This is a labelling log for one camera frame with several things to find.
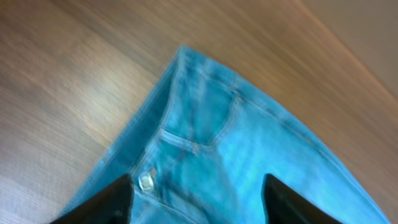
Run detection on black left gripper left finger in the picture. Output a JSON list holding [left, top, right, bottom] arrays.
[[51, 174, 134, 224]]

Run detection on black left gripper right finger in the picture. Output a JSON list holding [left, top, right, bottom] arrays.
[[262, 174, 340, 224]]

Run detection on light blue denim jeans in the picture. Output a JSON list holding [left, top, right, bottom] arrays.
[[65, 46, 387, 223]]

